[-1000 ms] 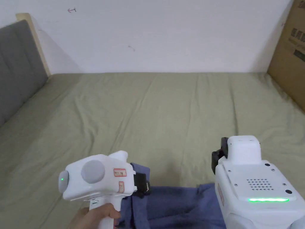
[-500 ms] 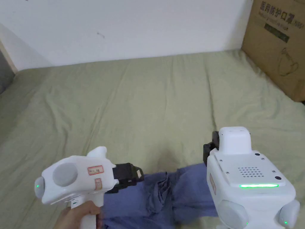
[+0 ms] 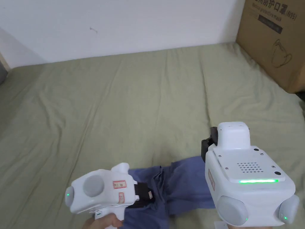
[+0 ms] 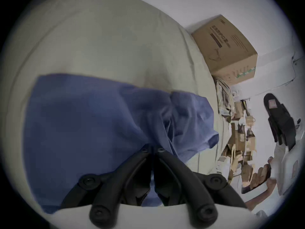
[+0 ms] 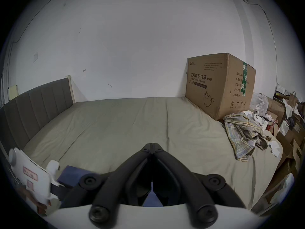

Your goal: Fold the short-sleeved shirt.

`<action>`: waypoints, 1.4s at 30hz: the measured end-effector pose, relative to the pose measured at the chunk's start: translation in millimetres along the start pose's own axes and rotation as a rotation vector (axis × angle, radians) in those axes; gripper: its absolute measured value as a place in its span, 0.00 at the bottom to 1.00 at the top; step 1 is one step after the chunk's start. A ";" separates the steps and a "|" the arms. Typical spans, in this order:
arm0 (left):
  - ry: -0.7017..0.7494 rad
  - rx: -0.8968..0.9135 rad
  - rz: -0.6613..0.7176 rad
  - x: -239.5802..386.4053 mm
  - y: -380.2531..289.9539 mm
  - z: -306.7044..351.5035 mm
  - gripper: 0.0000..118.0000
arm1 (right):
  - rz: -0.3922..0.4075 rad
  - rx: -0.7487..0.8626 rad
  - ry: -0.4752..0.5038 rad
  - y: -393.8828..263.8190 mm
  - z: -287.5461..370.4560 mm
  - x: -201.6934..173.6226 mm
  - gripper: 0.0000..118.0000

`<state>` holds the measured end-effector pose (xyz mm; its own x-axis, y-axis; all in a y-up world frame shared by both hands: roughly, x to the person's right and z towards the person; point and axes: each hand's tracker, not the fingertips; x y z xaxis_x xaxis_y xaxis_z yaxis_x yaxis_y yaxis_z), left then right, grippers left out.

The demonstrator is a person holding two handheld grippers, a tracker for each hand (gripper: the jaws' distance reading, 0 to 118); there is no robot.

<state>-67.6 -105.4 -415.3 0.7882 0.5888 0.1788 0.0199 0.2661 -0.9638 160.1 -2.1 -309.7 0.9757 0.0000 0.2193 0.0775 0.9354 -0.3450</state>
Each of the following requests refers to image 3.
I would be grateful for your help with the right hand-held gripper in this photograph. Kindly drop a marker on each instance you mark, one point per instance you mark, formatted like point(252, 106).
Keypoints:
point(247, 190)

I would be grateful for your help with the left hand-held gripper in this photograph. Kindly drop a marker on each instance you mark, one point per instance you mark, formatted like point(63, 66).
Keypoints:
point(102, 190)

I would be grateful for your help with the blue shirt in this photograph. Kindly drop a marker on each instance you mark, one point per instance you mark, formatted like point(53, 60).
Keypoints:
point(171, 186)

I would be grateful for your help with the person's left hand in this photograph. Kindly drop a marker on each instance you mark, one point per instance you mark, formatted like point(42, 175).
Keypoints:
point(102, 223)

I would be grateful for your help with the bed with pale green sheet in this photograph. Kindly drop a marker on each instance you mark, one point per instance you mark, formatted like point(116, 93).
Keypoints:
point(119, 107)

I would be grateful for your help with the brown cardboard carton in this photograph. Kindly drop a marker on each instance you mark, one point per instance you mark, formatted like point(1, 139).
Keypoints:
point(274, 43)

